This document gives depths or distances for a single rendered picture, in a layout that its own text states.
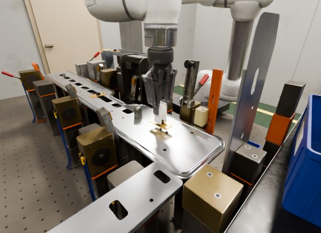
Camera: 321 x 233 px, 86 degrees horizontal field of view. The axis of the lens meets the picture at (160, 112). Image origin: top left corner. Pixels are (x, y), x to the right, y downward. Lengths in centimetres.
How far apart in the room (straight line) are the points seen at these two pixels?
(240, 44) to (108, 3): 74
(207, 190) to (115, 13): 47
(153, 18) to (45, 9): 337
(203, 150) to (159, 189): 19
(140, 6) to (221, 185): 43
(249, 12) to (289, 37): 266
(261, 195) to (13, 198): 89
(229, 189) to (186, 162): 16
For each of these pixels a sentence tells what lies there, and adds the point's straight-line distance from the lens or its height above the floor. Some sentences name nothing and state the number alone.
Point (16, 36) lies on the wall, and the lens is 377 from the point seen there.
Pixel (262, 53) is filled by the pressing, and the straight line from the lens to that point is 36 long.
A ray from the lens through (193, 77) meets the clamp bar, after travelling 63.
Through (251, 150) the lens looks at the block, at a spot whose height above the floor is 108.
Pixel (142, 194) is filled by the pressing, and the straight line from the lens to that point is 41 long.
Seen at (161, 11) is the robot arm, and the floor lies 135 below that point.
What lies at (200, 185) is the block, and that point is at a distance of 35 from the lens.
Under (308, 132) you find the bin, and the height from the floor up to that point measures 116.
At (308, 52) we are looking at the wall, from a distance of 357.
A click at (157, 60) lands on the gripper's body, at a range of 48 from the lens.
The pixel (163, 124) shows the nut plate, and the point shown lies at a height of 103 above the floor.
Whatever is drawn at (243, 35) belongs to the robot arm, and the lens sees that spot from 105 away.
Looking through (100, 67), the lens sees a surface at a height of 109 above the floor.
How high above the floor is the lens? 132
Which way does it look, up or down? 26 degrees down
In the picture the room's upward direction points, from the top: straight up
